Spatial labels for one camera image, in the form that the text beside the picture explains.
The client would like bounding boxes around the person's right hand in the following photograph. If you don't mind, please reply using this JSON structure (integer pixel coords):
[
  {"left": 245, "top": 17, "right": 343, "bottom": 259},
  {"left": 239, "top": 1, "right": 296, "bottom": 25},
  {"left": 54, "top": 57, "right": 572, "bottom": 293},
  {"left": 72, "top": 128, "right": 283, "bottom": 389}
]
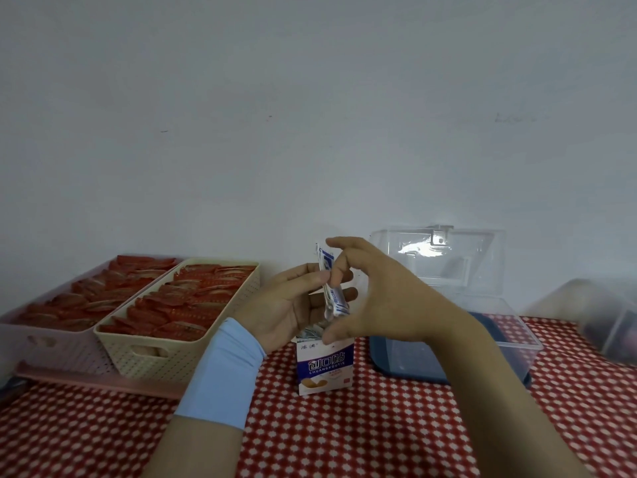
[{"left": 320, "top": 237, "right": 478, "bottom": 347}]

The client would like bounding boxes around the person's left hand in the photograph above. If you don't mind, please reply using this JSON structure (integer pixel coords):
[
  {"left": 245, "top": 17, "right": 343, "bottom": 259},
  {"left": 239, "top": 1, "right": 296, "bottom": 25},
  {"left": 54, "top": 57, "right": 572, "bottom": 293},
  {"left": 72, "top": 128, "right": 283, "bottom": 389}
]
[{"left": 234, "top": 263, "right": 359, "bottom": 357}]

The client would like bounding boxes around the clear storage box blue base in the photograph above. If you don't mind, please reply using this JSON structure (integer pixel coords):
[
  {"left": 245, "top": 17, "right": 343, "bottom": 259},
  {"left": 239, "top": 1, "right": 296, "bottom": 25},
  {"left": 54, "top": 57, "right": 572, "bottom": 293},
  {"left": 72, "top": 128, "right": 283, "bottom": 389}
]
[{"left": 368, "top": 224, "right": 544, "bottom": 389}]

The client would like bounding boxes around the bundle of bandage wrappers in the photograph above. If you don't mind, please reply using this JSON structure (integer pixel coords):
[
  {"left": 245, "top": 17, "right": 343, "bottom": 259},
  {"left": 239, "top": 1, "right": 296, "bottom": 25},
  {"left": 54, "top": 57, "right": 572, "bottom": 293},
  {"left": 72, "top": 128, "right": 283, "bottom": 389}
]
[{"left": 315, "top": 242, "right": 352, "bottom": 323}]

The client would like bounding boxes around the blue white cardboard box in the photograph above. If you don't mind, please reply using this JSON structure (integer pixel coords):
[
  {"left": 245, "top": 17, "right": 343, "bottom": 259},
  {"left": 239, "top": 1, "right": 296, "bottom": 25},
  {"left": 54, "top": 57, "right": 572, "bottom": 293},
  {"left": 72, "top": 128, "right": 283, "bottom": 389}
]
[{"left": 291, "top": 321, "right": 357, "bottom": 396}]

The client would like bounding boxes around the person's left forearm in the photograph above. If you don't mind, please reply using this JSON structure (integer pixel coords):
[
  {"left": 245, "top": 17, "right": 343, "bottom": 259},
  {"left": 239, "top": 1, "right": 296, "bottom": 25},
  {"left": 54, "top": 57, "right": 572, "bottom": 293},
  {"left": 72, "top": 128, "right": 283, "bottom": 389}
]
[{"left": 141, "top": 415, "right": 245, "bottom": 478}]

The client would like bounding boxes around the person's right forearm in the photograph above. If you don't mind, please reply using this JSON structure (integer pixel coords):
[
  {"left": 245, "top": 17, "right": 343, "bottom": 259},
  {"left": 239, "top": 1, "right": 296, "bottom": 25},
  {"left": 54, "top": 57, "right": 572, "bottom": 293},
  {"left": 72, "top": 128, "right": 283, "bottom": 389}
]
[{"left": 433, "top": 315, "right": 593, "bottom": 478}]

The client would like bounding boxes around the pile of red packets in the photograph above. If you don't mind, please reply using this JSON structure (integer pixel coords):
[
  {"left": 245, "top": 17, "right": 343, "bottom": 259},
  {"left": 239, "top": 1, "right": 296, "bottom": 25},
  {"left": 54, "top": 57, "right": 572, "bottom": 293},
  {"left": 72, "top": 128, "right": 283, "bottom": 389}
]
[
  {"left": 99, "top": 263, "right": 257, "bottom": 343},
  {"left": 12, "top": 255, "right": 178, "bottom": 332}
]

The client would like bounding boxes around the cream perforated plastic basket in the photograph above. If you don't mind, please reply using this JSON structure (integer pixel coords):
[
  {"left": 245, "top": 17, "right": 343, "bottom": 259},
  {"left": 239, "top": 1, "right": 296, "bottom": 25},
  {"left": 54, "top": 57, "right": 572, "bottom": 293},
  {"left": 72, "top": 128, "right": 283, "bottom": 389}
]
[{"left": 93, "top": 258, "right": 262, "bottom": 384}]

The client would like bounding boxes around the red white checked tablecloth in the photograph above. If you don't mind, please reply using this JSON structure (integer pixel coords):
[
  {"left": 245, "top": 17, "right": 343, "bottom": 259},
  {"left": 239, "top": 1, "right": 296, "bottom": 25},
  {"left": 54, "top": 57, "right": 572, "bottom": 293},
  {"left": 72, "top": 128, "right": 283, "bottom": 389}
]
[{"left": 0, "top": 313, "right": 637, "bottom": 478}]

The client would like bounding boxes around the pink plastic tray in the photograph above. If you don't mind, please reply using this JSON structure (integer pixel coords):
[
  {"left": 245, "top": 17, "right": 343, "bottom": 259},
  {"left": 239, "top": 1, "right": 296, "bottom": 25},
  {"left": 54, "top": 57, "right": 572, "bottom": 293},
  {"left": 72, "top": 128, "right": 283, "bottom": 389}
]
[{"left": 15, "top": 362, "right": 188, "bottom": 400}]

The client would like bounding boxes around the clear plastic container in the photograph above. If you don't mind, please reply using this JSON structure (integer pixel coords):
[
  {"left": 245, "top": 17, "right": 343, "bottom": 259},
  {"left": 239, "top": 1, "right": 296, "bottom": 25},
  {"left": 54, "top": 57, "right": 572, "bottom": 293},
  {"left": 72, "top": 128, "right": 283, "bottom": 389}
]
[{"left": 522, "top": 278, "right": 637, "bottom": 366}]

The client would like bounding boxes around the pink perforated plastic basket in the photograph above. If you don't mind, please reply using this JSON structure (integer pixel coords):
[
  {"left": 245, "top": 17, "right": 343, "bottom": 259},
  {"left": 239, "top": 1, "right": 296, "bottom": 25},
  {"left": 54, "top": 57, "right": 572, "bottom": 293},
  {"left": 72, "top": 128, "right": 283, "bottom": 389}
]
[{"left": 0, "top": 256, "right": 182, "bottom": 376}]

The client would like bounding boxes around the dark grey object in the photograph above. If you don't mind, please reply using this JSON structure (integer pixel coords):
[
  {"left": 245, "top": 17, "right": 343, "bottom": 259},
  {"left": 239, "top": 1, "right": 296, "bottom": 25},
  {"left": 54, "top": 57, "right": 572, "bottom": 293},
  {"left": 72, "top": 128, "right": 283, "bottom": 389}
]
[{"left": 0, "top": 378, "right": 29, "bottom": 406}]

